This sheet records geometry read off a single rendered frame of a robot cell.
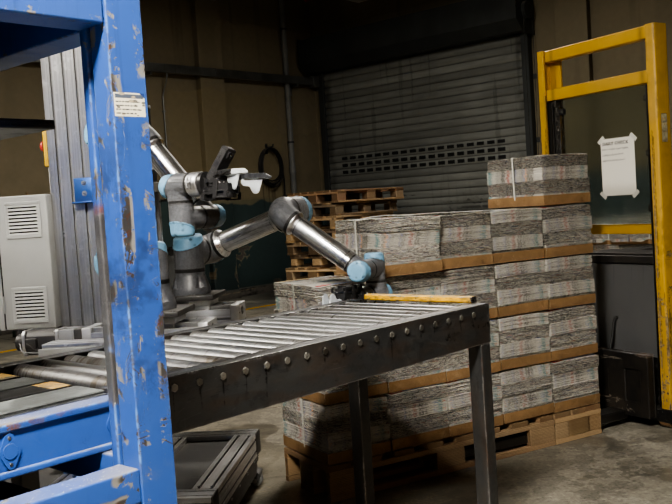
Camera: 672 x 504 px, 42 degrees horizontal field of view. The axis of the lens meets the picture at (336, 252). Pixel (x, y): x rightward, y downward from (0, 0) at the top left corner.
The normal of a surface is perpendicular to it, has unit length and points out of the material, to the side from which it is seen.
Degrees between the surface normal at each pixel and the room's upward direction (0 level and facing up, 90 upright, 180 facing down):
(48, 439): 90
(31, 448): 90
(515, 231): 90
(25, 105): 90
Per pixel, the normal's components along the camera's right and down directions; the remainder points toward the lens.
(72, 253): -0.09, 0.06
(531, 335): 0.50, 0.00
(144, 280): 0.74, -0.01
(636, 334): -0.86, 0.08
